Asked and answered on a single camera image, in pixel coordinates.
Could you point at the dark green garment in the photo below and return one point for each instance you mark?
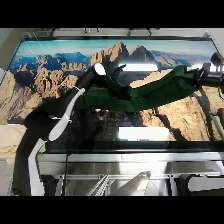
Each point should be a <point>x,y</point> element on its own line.
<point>156,91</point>

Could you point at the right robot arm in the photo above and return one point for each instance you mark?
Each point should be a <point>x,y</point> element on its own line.
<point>215,79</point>

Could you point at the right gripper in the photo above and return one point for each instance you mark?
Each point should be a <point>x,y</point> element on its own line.
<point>197,78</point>

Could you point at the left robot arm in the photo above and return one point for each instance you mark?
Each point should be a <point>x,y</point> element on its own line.
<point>40,121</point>

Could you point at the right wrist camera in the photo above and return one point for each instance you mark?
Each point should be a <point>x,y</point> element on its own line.
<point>216,58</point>

